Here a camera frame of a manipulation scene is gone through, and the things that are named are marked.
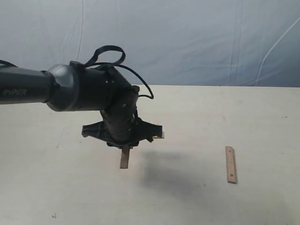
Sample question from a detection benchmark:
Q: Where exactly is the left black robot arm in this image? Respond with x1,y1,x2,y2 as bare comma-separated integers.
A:
0,61,164,149

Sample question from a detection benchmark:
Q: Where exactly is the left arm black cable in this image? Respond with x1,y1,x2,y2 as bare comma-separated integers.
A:
84,45,155,99

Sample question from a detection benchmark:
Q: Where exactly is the blue-grey backdrop cloth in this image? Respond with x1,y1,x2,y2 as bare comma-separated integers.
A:
0,0,300,87

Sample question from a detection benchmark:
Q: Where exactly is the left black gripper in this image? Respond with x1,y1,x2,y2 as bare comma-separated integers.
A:
82,103,163,148

